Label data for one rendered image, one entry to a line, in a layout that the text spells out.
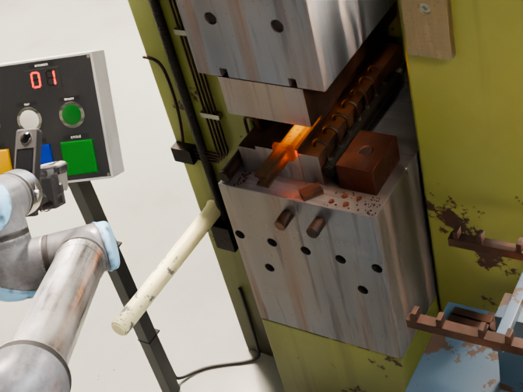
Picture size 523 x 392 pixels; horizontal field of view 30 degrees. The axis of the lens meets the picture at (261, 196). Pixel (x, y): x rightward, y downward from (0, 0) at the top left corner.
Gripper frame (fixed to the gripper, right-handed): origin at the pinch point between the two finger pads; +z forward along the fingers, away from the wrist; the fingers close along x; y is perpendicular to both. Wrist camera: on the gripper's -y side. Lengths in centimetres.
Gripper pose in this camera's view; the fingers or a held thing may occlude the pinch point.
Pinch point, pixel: (59, 162)
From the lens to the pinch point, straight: 205.7
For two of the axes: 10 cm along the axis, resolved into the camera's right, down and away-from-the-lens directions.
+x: 9.7, -1.0, -2.0
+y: 1.4, 9.7, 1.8
